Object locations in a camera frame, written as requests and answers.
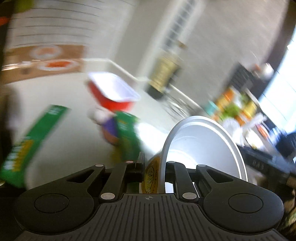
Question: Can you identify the green snack wrapper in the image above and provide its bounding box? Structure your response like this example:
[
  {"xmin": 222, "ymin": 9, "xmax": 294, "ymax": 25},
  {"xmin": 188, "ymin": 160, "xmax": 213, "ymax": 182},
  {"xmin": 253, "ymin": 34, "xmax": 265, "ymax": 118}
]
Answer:
[{"xmin": 113, "ymin": 111, "xmax": 142, "ymax": 162}]

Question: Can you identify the white paper ball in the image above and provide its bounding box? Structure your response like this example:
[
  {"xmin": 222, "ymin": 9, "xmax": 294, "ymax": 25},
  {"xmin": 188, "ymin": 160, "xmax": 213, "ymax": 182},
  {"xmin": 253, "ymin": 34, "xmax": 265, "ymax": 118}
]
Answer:
[{"xmin": 87, "ymin": 106, "xmax": 115, "ymax": 126}]

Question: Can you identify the green packet box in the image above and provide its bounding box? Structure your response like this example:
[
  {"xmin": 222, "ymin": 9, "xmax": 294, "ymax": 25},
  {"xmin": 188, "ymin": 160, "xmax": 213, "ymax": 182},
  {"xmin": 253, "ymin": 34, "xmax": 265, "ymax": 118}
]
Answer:
[{"xmin": 1, "ymin": 105, "xmax": 68, "ymax": 188}]

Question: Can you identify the purple eggplant sponge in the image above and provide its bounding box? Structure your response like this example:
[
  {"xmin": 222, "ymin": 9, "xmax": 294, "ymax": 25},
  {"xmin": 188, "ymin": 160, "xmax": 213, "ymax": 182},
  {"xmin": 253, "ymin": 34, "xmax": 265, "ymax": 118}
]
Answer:
[{"xmin": 100, "ymin": 113, "xmax": 119, "ymax": 146}]

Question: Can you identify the teal cap salt shaker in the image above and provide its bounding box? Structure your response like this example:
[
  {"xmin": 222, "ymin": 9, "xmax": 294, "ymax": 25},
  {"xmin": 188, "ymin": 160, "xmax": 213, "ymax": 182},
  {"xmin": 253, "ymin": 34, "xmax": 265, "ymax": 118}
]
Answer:
[{"xmin": 205, "ymin": 101, "xmax": 218, "ymax": 116}]

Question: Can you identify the orange cleaner bottle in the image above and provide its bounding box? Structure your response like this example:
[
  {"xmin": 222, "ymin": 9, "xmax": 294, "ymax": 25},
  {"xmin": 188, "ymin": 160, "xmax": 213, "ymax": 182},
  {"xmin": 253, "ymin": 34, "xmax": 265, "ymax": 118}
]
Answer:
[{"xmin": 215, "ymin": 86, "xmax": 236, "ymax": 109}]

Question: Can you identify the dark soy sauce bottle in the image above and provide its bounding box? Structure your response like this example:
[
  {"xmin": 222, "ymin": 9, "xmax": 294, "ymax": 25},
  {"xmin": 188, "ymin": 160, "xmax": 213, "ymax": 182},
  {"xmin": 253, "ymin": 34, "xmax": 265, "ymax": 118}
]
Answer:
[{"xmin": 147, "ymin": 52, "xmax": 181, "ymax": 100}]

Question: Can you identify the metal wire trivet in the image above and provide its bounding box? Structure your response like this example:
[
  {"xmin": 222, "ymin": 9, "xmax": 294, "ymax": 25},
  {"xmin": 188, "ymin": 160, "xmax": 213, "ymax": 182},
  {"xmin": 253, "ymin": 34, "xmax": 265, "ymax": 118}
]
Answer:
[{"xmin": 161, "ymin": 93, "xmax": 199, "ymax": 121}]

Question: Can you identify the wall vent grille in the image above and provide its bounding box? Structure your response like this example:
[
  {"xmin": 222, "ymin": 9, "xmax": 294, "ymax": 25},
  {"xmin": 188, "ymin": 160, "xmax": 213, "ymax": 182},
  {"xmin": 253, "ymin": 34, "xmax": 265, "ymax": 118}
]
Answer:
[{"xmin": 163, "ymin": 0, "xmax": 198, "ymax": 51}]

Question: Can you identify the kitchen wall sticker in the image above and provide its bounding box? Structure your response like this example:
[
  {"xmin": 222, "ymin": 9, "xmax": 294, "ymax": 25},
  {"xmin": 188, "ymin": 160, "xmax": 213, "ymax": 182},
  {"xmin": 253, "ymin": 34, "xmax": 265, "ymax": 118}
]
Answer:
[{"xmin": 1, "ymin": 1, "xmax": 137, "ymax": 84}]

